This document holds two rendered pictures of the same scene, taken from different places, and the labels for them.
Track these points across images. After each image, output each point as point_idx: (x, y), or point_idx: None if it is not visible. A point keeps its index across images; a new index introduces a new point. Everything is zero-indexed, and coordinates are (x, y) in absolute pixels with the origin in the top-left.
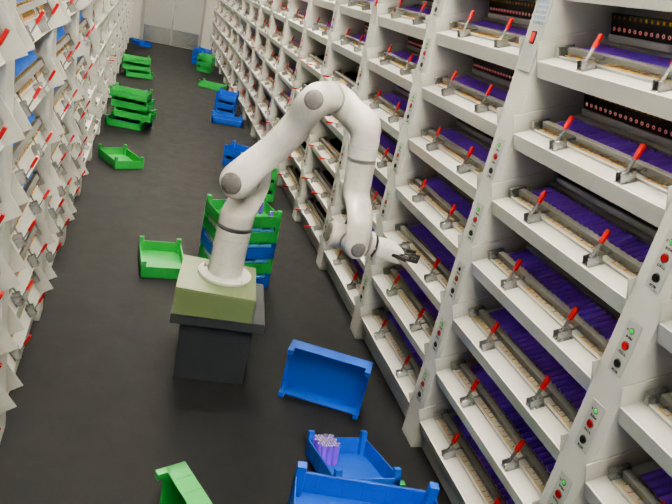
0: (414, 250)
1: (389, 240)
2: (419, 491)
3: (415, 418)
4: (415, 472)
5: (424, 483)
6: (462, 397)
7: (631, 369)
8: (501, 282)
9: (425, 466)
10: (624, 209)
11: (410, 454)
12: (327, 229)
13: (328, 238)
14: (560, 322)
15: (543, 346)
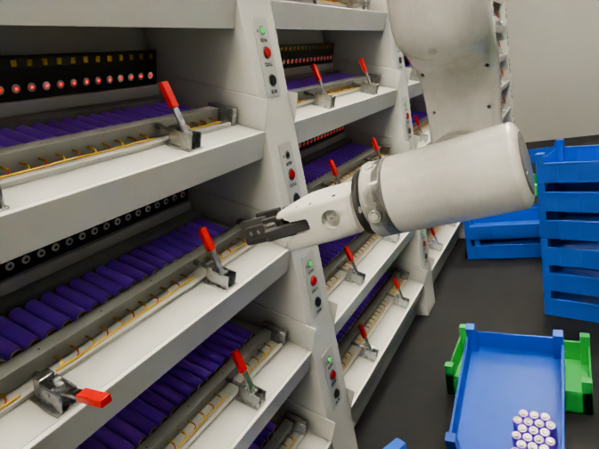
0: (244, 221)
1: (305, 200)
2: (550, 162)
3: (346, 423)
4: (389, 418)
5: (391, 404)
6: (359, 275)
7: (402, 56)
8: (331, 101)
9: (366, 422)
10: None
11: (371, 442)
12: (526, 162)
13: (532, 170)
14: (352, 90)
15: (370, 113)
